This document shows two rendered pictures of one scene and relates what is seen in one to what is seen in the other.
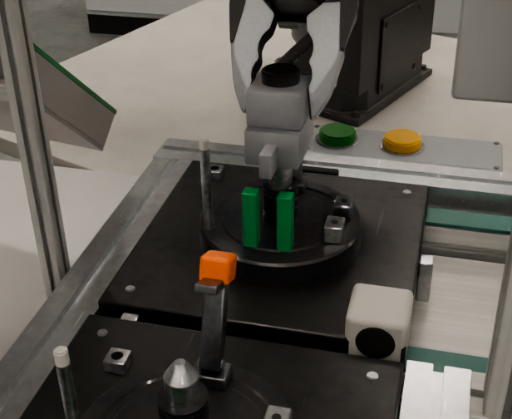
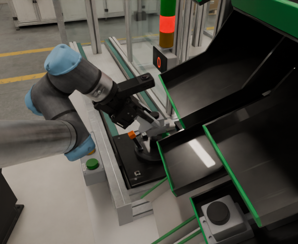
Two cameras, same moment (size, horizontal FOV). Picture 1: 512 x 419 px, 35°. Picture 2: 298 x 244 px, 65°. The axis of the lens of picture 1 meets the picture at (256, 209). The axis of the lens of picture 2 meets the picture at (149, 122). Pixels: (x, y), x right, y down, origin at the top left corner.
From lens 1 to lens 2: 107 cm
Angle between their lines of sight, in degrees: 94
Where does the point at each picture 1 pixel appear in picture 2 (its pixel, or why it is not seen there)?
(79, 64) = not seen: outside the picture
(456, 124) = (13, 179)
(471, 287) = not seen: hidden behind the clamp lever
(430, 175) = (101, 141)
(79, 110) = (162, 187)
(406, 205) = (125, 136)
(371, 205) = (128, 141)
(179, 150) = (123, 198)
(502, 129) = (15, 166)
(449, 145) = not seen: hidden behind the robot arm
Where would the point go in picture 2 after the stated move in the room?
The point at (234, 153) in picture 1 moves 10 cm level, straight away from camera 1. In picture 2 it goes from (115, 183) to (85, 201)
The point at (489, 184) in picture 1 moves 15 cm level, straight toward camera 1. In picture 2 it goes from (101, 130) to (138, 124)
